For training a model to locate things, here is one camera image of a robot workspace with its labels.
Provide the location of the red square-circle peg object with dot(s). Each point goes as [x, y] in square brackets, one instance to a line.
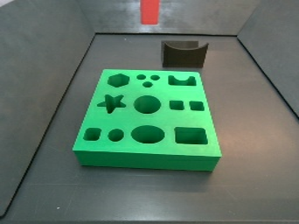
[150, 11]

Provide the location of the green shape-sorter board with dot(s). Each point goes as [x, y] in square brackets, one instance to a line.
[149, 121]

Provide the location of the black curved holder block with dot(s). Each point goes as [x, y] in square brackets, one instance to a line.
[184, 53]

